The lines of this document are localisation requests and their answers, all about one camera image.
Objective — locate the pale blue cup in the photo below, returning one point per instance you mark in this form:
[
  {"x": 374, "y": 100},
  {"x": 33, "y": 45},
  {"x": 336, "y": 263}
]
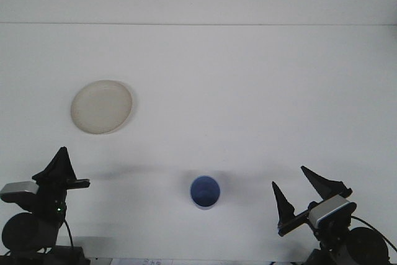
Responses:
[{"x": 204, "y": 192}]

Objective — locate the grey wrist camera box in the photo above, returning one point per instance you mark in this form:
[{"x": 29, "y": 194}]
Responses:
[
  {"x": 18, "y": 189},
  {"x": 332, "y": 207}
]

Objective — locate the pale round plate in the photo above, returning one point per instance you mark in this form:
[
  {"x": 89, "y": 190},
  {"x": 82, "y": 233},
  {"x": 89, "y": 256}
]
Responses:
[{"x": 102, "y": 106}]

